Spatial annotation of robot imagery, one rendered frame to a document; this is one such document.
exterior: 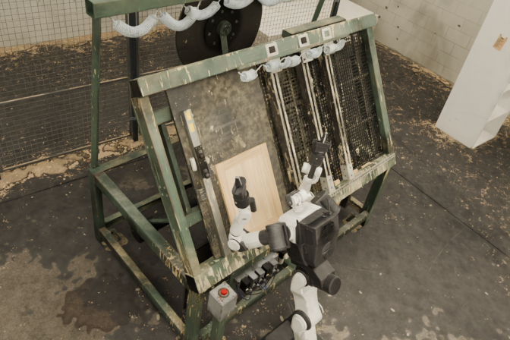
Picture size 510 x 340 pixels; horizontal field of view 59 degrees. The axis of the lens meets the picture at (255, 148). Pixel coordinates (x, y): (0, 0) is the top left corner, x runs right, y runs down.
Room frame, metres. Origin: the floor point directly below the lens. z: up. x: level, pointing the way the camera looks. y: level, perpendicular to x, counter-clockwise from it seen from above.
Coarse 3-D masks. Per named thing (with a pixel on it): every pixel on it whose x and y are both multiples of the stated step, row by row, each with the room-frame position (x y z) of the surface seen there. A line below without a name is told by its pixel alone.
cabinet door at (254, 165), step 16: (240, 160) 2.26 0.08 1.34; (256, 160) 2.34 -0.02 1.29; (224, 176) 2.13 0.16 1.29; (256, 176) 2.28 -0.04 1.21; (272, 176) 2.36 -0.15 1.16; (224, 192) 2.07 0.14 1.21; (256, 192) 2.22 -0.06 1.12; (272, 192) 2.30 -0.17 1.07; (272, 208) 2.24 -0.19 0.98; (256, 224) 2.10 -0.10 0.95
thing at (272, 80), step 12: (276, 48) 2.77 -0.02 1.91; (276, 60) 2.72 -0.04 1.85; (288, 60) 2.63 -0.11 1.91; (264, 72) 2.72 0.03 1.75; (276, 72) 2.72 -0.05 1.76; (276, 84) 2.69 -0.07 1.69; (276, 96) 2.63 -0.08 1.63; (276, 108) 2.61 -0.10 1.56; (276, 120) 2.60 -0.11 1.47; (288, 132) 2.57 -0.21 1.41; (288, 144) 2.52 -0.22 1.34; (288, 156) 2.49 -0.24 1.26; (288, 168) 2.47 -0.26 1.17; (300, 180) 2.44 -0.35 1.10
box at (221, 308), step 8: (216, 288) 1.56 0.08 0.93; (216, 296) 1.51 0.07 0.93; (224, 296) 1.52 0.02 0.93; (232, 296) 1.53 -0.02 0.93; (208, 304) 1.53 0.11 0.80; (216, 304) 1.49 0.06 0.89; (224, 304) 1.47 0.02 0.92; (232, 304) 1.53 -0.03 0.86; (216, 312) 1.48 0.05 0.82; (224, 312) 1.48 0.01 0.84; (232, 312) 1.54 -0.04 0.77
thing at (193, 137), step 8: (184, 112) 2.15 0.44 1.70; (184, 120) 2.14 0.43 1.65; (192, 120) 2.16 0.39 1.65; (192, 136) 2.11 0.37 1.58; (192, 144) 2.09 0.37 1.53; (192, 152) 2.08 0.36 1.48; (200, 176) 2.02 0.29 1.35; (208, 184) 2.01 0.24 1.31; (208, 192) 1.98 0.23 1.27; (208, 200) 1.96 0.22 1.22; (208, 208) 1.96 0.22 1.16; (216, 208) 1.96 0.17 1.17; (216, 216) 1.93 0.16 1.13; (216, 224) 1.91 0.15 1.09; (216, 232) 1.89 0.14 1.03; (224, 232) 1.91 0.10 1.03; (224, 240) 1.88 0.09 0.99; (224, 248) 1.85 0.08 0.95; (224, 256) 1.83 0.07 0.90
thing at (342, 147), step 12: (324, 36) 3.13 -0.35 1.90; (324, 60) 3.11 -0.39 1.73; (324, 72) 3.09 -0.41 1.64; (324, 84) 3.07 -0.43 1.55; (336, 96) 3.03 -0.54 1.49; (336, 108) 2.98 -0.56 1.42; (336, 120) 2.95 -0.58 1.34; (336, 132) 2.92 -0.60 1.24; (336, 144) 2.90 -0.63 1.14; (348, 156) 2.86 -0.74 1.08; (348, 168) 2.81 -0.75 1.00
